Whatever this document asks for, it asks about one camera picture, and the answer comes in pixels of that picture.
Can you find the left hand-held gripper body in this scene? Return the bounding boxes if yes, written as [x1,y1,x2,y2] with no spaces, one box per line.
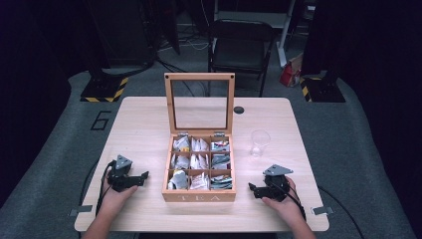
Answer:
[106,154,137,193]

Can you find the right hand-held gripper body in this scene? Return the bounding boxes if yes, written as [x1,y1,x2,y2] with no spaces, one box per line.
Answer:
[262,163,295,203]

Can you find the person's right hand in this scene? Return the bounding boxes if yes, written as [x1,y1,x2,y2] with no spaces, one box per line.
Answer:
[261,176,306,228]

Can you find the person's left hand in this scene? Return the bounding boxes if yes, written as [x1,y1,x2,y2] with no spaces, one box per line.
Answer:
[99,177,139,215]

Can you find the light wooden table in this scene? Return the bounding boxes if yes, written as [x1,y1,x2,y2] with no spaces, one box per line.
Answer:
[74,96,330,233]

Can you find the clear plastic cup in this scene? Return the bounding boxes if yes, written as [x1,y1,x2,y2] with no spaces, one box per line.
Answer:
[249,128,272,158]

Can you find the grey tape strip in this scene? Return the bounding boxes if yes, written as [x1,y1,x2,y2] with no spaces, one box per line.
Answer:
[311,205,334,216]
[69,204,94,218]

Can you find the assorted tea bag packets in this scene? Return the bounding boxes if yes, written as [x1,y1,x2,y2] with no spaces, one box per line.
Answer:
[167,135,234,191]

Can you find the wooden tea box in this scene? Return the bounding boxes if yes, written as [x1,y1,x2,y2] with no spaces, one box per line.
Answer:
[161,72,237,203]

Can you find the black stand with striped base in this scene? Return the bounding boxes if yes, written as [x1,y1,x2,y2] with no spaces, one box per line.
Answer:
[79,0,129,104]
[299,0,346,104]

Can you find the red paper bag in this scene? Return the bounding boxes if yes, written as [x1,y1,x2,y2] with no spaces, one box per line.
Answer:
[279,53,305,89]

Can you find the black folding chair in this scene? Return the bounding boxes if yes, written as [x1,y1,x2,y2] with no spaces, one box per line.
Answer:
[207,19,277,98]

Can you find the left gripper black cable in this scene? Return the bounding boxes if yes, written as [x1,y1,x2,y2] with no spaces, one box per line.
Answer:
[95,160,117,217]

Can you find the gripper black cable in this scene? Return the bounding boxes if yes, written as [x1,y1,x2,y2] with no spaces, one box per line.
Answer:
[278,182,366,239]
[95,160,117,217]

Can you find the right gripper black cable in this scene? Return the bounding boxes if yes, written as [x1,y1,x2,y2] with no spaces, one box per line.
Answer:
[278,182,366,239]

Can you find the black floor cables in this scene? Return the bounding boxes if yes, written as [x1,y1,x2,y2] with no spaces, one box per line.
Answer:
[145,19,213,98]

